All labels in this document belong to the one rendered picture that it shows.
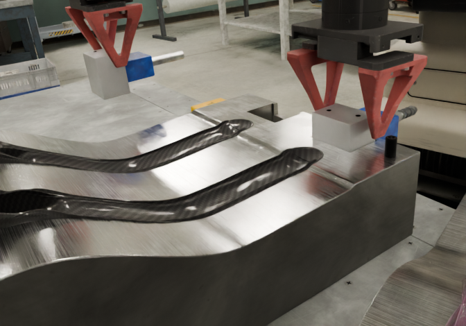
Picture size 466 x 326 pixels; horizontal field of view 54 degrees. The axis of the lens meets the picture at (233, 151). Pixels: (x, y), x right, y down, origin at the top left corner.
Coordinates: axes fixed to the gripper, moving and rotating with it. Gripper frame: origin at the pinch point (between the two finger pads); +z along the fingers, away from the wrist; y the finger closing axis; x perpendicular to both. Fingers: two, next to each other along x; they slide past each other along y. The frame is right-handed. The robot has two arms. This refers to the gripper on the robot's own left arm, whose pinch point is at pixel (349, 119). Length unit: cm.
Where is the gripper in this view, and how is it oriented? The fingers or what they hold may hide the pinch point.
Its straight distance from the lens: 46.0
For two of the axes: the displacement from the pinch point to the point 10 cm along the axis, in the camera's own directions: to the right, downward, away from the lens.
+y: 5.7, 3.1, -7.7
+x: 8.2, -2.9, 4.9
